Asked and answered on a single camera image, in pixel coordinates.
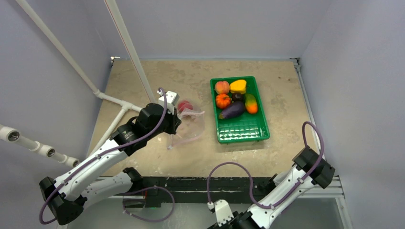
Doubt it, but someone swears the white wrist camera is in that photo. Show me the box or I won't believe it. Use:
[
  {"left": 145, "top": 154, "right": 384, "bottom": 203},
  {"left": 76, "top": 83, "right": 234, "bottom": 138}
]
[
  {"left": 207, "top": 199, "right": 234, "bottom": 226},
  {"left": 157, "top": 90, "right": 180, "bottom": 115}
]

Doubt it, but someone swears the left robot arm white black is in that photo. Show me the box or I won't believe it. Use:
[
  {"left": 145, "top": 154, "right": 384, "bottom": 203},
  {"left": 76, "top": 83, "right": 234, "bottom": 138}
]
[{"left": 39, "top": 103, "right": 181, "bottom": 225}]

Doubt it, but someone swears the purple toy eggplant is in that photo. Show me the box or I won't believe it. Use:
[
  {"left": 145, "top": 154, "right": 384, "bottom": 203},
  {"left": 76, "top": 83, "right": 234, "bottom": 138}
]
[{"left": 218, "top": 101, "right": 245, "bottom": 120}]

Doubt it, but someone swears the red toy tomato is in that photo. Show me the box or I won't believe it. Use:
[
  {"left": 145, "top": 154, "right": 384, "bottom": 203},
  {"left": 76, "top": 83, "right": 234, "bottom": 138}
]
[{"left": 177, "top": 100, "right": 193, "bottom": 118}]

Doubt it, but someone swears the white pvc pipe frame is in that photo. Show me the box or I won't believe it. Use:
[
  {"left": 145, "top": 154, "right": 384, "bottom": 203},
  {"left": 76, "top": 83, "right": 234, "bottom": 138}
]
[{"left": 0, "top": 0, "right": 155, "bottom": 167}]

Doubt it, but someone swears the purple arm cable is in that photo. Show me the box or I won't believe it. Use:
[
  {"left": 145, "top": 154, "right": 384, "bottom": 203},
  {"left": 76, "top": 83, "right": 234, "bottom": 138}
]
[
  {"left": 38, "top": 87, "right": 168, "bottom": 225},
  {"left": 206, "top": 121, "right": 325, "bottom": 210}
]

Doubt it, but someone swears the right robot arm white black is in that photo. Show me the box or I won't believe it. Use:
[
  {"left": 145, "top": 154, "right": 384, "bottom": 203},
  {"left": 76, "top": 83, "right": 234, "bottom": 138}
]
[{"left": 207, "top": 146, "right": 335, "bottom": 229}]

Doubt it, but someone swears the green plastic tray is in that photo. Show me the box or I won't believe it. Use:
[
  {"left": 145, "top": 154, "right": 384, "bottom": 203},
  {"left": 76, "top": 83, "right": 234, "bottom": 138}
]
[{"left": 210, "top": 76, "right": 270, "bottom": 144}]

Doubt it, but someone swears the toy peach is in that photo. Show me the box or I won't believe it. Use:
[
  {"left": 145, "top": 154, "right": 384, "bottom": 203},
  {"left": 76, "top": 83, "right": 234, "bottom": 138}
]
[{"left": 214, "top": 81, "right": 230, "bottom": 94}]

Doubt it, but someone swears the clear pink zip top bag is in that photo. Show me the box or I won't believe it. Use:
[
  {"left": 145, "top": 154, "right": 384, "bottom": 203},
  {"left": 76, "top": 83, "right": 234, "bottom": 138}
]
[{"left": 167, "top": 103, "right": 205, "bottom": 150}]

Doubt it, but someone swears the orange toy pumpkin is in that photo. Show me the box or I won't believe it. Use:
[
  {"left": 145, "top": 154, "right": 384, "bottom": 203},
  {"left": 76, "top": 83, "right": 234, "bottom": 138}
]
[{"left": 215, "top": 94, "right": 232, "bottom": 109}]

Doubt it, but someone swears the yellow toy bell pepper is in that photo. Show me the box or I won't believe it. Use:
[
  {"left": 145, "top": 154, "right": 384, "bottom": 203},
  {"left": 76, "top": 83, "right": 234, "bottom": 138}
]
[{"left": 230, "top": 79, "right": 247, "bottom": 94}]

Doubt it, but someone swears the orange green toy mango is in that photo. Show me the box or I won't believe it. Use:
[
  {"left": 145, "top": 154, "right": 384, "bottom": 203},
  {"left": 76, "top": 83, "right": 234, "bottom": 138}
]
[{"left": 245, "top": 93, "right": 258, "bottom": 114}]

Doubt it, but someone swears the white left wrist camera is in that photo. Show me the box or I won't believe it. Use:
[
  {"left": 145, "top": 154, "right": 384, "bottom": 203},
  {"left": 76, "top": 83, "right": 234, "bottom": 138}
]
[{"left": 157, "top": 90, "right": 180, "bottom": 115}]

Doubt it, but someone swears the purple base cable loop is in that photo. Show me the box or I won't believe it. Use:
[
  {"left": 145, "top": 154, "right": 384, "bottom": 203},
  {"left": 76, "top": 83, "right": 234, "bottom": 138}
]
[{"left": 122, "top": 186, "right": 176, "bottom": 223}]

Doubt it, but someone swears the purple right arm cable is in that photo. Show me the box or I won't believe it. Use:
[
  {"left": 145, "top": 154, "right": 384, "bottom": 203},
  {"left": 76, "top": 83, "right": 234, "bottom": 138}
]
[{"left": 206, "top": 121, "right": 325, "bottom": 210}]

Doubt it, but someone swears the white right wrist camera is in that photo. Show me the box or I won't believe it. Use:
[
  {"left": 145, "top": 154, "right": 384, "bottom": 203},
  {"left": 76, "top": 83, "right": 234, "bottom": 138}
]
[{"left": 207, "top": 199, "right": 234, "bottom": 226}]

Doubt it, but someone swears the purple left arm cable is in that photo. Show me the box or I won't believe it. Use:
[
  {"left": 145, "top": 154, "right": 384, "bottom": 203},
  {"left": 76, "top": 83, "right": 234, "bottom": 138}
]
[{"left": 38, "top": 87, "right": 168, "bottom": 225}]

